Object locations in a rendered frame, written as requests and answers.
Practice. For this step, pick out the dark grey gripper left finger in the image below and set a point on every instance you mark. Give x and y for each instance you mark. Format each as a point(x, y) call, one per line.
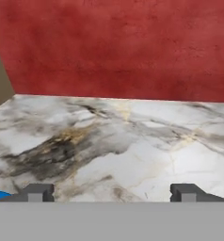
point(38, 190)

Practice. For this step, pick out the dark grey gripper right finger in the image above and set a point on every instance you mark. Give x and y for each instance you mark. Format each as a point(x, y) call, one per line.
point(186, 189)

